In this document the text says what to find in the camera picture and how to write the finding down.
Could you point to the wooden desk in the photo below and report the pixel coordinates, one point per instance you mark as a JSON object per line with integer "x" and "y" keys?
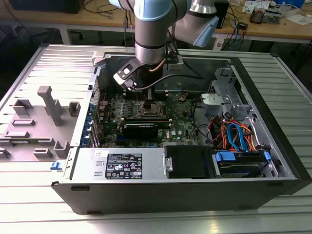
{"x": 97, "y": 18}

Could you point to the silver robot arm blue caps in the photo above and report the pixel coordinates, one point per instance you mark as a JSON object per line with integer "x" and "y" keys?
{"x": 150, "y": 36}

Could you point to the black open PC case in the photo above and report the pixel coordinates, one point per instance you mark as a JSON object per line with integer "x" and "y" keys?
{"x": 170, "y": 197}

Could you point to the green motherboard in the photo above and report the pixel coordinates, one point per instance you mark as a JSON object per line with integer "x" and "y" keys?
{"x": 181, "y": 126}

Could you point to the green RAM stick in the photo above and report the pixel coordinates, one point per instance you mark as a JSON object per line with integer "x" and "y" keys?
{"x": 161, "y": 122}

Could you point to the black graphics card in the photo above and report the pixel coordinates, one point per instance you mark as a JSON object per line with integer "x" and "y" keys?
{"x": 140, "y": 132}

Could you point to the small copper coil transformer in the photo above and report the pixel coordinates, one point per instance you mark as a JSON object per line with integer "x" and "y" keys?
{"x": 257, "y": 15}

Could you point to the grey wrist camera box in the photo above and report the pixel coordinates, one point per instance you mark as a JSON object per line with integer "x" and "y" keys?
{"x": 176, "y": 64}

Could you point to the small black adapter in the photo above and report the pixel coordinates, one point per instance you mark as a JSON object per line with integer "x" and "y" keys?
{"x": 243, "y": 25}

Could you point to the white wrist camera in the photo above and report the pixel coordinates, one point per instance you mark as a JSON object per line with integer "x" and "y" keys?
{"x": 126, "y": 72}

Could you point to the blue expansion card latch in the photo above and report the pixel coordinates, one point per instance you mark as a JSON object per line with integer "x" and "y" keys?
{"x": 91, "y": 107}
{"x": 84, "y": 142}
{"x": 89, "y": 119}
{"x": 85, "y": 131}

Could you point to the black computer box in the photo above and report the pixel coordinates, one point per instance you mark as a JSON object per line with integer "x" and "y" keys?
{"x": 44, "y": 6}

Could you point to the silver CPU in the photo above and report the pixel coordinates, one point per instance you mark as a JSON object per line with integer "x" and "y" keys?
{"x": 155, "y": 109}

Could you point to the silver power supply unit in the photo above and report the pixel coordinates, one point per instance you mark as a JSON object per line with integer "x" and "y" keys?
{"x": 83, "y": 168}

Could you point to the hard disk in blue carrier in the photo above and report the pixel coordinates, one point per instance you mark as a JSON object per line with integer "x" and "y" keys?
{"x": 225, "y": 156}

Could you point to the silver disk bay cage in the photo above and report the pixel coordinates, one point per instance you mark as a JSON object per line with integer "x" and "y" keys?
{"x": 214, "y": 100}

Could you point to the grey parts rack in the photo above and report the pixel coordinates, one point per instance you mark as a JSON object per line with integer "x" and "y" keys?
{"x": 36, "y": 131}

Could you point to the small blue plastic clip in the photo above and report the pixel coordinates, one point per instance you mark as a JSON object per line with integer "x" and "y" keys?
{"x": 55, "y": 166}

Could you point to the black desktop tower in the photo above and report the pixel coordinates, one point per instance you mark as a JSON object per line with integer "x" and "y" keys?
{"x": 223, "y": 17}

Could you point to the white paper sheets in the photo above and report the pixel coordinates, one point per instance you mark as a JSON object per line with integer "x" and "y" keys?
{"x": 298, "y": 19}

